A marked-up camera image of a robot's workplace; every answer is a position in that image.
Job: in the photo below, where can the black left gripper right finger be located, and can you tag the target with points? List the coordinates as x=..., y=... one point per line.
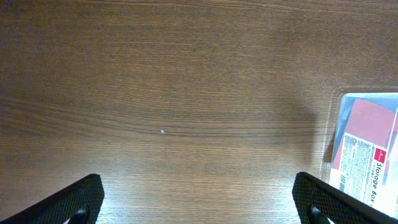
x=318, y=202

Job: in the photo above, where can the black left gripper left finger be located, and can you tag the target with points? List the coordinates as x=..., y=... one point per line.
x=80, y=202

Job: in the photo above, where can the clear plastic storage box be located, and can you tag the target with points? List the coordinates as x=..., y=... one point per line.
x=367, y=172

